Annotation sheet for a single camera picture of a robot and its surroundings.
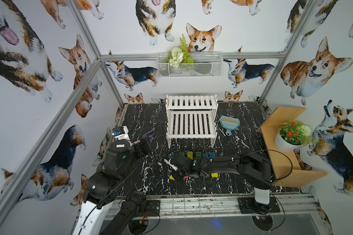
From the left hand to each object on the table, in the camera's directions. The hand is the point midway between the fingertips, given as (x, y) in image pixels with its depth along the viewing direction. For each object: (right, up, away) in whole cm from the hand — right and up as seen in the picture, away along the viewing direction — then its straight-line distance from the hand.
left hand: (140, 136), depth 64 cm
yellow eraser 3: (+36, -25, +19) cm, 48 cm away
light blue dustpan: (+49, -3, +36) cm, 61 cm away
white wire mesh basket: (+33, +41, +28) cm, 60 cm away
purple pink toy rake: (-6, -5, +38) cm, 39 cm away
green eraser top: (+28, -15, +26) cm, 41 cm away
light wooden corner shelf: (+74, -19, +17) cm, 78 cm away
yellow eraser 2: (+13, -23, +11) cm, 28 cm away
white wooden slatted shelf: (+24, +8, +33) cm, 42 cm away
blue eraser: (+36, -15, +28) cm, 48 cm away
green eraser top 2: (+17, -15, +26) cm, 35 cm away
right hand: (+13, -21, +21) cm, 32 cm away
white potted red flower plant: (+75, -1, +11) cm, 75 cm away
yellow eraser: (+23, -15, +27) cm, 38 cm away
